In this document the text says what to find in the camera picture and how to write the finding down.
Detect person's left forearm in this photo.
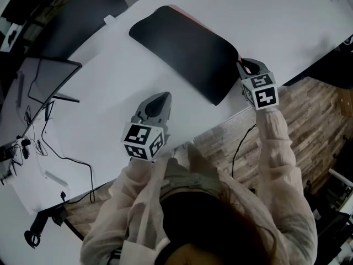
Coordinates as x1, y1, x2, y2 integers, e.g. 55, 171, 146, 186
79, 156, 166, 265

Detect white power strip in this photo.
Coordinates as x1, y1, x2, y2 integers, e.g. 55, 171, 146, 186
43, 170, 70, 189

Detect person's right forearm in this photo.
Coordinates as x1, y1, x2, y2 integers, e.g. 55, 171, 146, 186
255, 105, 304, 193

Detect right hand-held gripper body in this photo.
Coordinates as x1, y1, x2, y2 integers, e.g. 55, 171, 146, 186
240, 60, 280, 112

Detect person's torso in beige jacket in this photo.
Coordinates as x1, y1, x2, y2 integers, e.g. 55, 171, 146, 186
79, 158, 319, 265

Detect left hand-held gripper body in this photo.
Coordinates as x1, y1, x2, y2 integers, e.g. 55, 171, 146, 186
120, 94, 172, 162

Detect black desk cable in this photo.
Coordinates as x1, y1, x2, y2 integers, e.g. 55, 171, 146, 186
24, 105, 96, 204

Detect large black panel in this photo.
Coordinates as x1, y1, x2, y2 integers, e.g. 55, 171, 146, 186
26, 0, 129, 63

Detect white metal stand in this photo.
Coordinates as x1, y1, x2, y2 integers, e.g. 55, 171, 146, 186
327, 167, 353, 214

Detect black computer monitor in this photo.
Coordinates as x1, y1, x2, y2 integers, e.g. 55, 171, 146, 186
20, 56, 83, 137

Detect person's grey-green trouser leg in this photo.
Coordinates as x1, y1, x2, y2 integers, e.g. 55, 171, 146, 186
162, 157, 224, 197

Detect black floor cable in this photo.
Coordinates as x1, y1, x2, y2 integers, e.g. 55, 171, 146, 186
231, 123, 258, 179

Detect black desk clamp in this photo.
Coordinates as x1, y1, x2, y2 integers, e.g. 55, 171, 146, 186
24, 205, 67, 250

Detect black desk mat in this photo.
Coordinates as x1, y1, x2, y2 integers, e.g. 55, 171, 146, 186
129, 5, 243, 107

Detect small black webcam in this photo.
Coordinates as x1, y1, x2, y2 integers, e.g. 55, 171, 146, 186
20, 139, 31, 160

